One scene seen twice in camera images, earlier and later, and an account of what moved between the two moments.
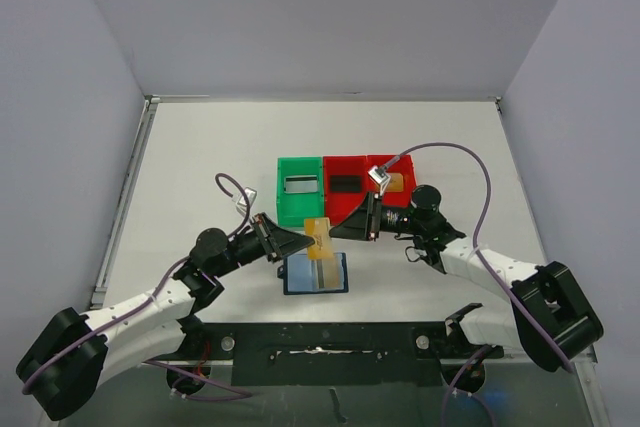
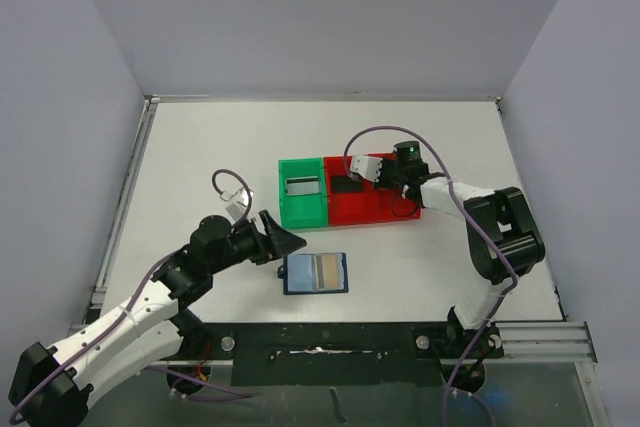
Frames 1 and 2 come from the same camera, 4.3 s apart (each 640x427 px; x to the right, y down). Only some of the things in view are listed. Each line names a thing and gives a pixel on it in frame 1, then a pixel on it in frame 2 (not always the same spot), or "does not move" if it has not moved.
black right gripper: (373, 217) → (385, 175)
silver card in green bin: (301, 184) does not move
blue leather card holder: (302, 275) does not move
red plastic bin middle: (336, 205) does not move
